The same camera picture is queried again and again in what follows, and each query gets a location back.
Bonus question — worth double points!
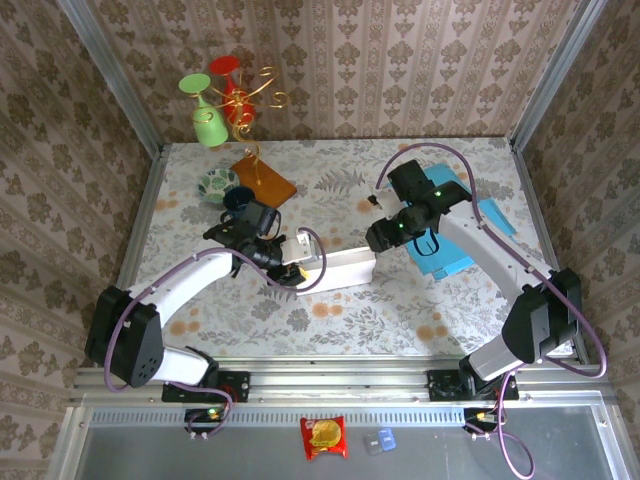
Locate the blue paper box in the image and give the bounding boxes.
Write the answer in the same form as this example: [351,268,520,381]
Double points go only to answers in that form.
[404,162,519,281]

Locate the white paper box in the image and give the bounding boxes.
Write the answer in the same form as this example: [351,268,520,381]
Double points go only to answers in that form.
[297,244,377,296]

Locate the dark blue mug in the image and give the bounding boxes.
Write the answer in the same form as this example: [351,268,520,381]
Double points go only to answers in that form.
[219,185,257,226]

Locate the brown wooden board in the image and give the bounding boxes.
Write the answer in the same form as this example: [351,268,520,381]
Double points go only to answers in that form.
[229,155,298,211]

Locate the leaf pattern bowl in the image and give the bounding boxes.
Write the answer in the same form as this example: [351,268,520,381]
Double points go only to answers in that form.
[197,168,240,205]

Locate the green wine glass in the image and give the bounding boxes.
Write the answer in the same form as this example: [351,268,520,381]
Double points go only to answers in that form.
[178,73,230,148]

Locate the red snack packet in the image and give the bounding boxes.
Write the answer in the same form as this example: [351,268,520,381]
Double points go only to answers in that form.
[299,415,348,462]

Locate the small black controller board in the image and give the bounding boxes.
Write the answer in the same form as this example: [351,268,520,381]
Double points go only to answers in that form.
[462,407,507,442]
[183,407,227,442]

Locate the grey metal sheet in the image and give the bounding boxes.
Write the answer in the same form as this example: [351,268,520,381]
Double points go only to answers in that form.
[47,405,640,480]

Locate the red wine glass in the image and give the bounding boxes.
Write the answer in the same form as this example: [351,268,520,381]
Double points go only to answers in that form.
[208,55,257,124]

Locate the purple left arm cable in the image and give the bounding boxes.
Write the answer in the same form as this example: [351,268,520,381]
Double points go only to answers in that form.
[104,227,329,441]

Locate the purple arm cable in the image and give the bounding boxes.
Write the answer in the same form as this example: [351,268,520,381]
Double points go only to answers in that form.
[375,142,609,480]
[104,227,329,441]

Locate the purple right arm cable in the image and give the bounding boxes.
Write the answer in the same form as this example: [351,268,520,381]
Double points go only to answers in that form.
[375,142,609,480]

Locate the aluminium mounting rail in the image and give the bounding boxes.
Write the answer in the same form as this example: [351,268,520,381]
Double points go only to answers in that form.
[69,357,614,407]

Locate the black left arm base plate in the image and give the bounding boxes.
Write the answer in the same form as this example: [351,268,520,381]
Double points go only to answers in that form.
[160,369,251,404]

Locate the aluminium table side rail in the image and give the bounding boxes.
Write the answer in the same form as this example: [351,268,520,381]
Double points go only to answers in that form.
[508,139,591,366]
[94,144,169,369]

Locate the slotted grey cable duct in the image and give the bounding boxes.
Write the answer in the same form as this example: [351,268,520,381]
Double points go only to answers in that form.
[89,405,469,426]

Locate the gold wire glass rack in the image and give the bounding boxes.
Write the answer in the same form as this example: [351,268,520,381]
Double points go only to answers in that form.
[193,66,290,187]

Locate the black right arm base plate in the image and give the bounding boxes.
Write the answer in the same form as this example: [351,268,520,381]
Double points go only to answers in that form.
[427,367,521,402]

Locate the aluminium frame post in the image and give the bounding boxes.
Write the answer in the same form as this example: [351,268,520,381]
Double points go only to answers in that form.
[509,0,609,151]
[54,0,164,156]

